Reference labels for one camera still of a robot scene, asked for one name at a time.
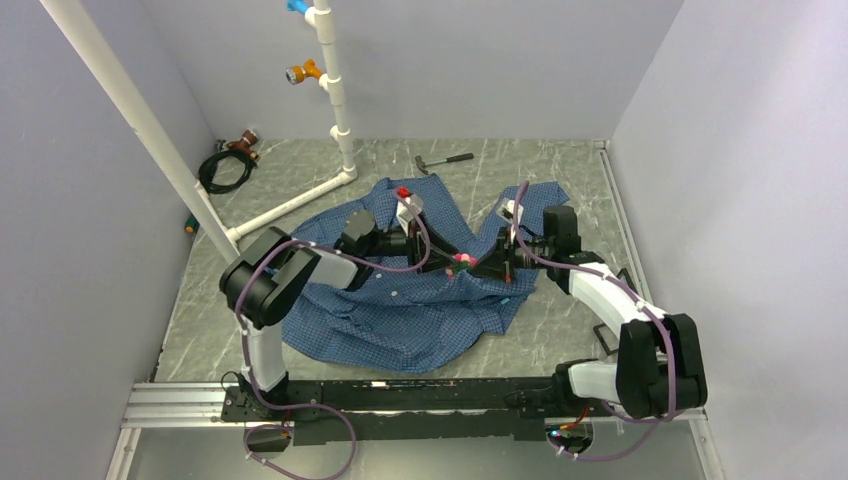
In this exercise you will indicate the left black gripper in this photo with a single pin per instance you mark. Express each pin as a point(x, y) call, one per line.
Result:
point(416, 245)

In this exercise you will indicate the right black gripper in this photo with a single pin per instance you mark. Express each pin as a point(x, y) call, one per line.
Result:
point(493, 265)

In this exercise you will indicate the blue checkered shirt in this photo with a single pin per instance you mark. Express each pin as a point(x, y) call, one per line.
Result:
point(398, 321)

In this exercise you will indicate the pink flower brooch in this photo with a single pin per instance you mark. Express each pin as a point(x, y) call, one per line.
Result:
point(460, 262)

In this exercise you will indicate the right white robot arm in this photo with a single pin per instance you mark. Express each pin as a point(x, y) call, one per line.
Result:
point(658, 367)

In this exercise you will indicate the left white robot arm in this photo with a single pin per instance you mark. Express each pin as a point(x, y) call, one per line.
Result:
point(263, 284)

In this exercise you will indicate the green orange screwdriver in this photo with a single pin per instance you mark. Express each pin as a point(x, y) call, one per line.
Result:
point(191, 225)

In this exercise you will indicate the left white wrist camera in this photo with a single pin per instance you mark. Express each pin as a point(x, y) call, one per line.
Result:
point(408, 209)

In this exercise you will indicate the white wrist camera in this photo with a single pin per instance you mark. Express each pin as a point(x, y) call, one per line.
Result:
point(509, 211)
point(408, 209)

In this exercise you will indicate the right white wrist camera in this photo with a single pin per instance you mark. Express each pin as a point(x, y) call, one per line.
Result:
point(509, 211)

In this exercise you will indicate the black handled hammer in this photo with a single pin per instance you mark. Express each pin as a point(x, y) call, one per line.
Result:
point(423, 165)

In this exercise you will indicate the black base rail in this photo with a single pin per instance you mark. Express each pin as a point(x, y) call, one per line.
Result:
point(321, 411)

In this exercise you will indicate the orange hose nozzle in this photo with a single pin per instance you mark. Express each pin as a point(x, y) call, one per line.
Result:
point(297, 74)

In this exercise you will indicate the white PVC pipe frame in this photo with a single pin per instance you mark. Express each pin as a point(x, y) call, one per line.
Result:
point(162, 112)

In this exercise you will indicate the blue hose nozzle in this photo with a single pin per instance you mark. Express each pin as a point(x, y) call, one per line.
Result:
point(299, 6)

